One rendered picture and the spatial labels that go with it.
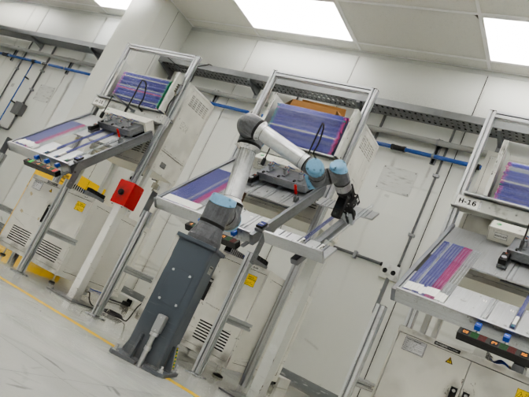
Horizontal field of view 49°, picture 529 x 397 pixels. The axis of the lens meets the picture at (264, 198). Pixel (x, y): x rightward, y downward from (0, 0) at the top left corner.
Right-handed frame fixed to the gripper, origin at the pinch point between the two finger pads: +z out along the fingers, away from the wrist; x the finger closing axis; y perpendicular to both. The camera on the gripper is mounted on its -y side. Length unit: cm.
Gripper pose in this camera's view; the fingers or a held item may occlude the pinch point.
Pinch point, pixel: (349, 223)
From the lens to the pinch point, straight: 280.9
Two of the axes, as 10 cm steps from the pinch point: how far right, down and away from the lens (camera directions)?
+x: -7.6, -2.3, 6.1
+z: 2.7, 7.4, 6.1
